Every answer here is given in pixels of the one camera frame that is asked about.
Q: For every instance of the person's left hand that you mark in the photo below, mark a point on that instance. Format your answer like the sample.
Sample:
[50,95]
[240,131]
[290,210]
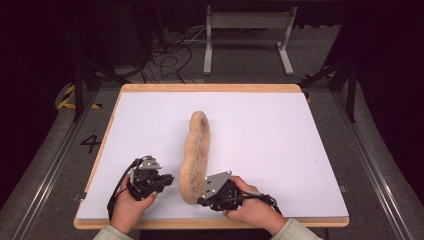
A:
[128,210]

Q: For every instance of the black metal stand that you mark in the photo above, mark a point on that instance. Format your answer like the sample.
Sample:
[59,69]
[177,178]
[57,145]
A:
[78,93]
[350,90]

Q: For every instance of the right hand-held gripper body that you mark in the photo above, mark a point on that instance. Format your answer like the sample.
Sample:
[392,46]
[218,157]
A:
[221,195]

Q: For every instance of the small metal table bracket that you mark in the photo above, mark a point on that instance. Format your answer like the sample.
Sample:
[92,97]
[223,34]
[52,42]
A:
[343,189]
[79,196]

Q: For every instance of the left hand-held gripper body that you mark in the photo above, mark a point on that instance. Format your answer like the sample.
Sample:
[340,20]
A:
[145,181]

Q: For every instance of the white metal stand frame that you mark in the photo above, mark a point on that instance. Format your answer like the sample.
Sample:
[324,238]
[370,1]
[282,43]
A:
[248,20]

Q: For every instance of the aluminium floor rail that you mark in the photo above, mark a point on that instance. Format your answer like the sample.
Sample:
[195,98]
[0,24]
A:
[56,160]
[370,160]

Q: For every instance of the person's right hand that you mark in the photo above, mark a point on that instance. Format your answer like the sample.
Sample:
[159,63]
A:
[256,211]

